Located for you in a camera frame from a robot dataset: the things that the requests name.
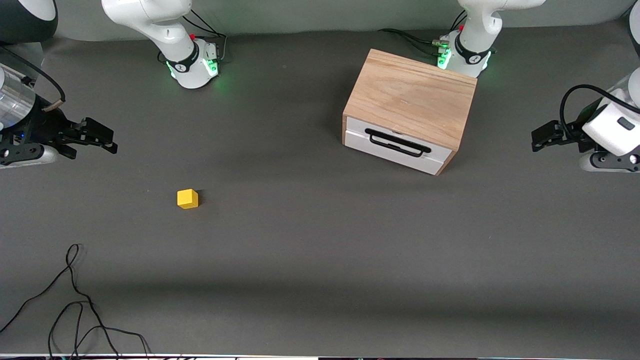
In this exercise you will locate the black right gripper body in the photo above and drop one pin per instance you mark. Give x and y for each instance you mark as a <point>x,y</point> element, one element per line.
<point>44,127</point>

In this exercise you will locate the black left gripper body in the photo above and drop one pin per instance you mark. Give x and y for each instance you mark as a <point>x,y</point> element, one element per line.
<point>574,133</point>

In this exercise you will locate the yellow wooden cube block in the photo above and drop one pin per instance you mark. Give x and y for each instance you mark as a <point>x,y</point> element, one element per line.
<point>187,199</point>

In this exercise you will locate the wooden drawer with white front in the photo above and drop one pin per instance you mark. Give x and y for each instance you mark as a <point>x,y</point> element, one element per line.
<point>356,126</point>

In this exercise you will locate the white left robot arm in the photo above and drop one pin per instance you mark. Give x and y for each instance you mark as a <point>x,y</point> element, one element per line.
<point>475,30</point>

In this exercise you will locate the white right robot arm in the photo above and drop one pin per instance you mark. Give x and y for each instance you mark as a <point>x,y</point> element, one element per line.
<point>150,20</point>

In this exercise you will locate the wooden drawer cabinet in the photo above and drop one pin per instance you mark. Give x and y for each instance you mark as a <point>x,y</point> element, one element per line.
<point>410,90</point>

